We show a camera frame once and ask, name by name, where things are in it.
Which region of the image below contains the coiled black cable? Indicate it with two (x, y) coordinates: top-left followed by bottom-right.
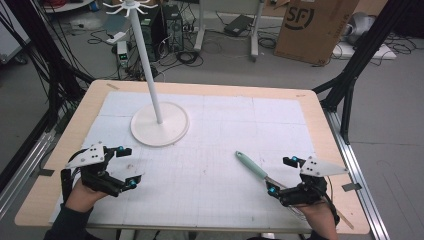
(175, 49), (205, 68)

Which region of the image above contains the white foam board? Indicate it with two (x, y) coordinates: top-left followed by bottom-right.
(331, 42), (398, 61)

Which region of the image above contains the mint green handled whisk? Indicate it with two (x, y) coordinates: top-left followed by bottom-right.
(234, 150), (309, 223)

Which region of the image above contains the small bench power supply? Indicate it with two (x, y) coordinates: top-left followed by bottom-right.
(116, 40), (130, 69)

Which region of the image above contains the black computer tower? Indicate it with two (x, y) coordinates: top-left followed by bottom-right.
(139, 7), (165, 63)
(162, 4), (185, 54)

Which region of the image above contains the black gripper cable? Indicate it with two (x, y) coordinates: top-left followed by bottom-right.
(323, 175), (342, 227)
(59, 149), (88, 205)

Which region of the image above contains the black metal frame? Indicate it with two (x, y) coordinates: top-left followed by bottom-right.
(0, 0), (96, 193)
(312, 0), (415, 146)

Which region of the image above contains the white grid mat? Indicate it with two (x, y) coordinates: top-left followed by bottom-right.
(49, 90), (318, 232)

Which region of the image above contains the brown cardboard box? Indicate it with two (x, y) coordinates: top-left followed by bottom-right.
(273, 0), (362, 66)

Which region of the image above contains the grey bag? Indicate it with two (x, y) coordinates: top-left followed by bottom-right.
(343, 11), (377, 46)

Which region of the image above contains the white metal frame stand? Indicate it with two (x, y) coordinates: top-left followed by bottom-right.
(193, 0), (266, 63)

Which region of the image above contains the white round table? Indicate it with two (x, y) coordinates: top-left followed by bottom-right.
(42, 0), (96, 15)

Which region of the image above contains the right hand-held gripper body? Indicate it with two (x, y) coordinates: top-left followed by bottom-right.
(278, 155), (350, 208)

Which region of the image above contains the thin wooden stick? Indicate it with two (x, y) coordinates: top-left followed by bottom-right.
(333, 208), (355, 231)

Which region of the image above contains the white power strip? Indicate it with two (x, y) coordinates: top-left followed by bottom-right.
(105, 31), (128, 46)

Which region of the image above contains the flat black device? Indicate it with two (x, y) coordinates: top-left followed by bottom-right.
(223, 14), (255, 38)

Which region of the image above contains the white hook stand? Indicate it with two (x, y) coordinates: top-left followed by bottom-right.
(102, 0), (191, 148)

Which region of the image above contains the person's right hand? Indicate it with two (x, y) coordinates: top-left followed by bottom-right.
(295, 199), (338, 232)

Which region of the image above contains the person's left hand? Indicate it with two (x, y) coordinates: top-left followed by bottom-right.
(64, 179), (108, 213)

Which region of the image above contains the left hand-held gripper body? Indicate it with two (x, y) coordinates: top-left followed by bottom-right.
(64, 141), (125, 198)

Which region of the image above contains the aluminium rail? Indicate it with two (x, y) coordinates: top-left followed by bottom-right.
(0, 129), (57, 219)
(323, 109), (392, 240)

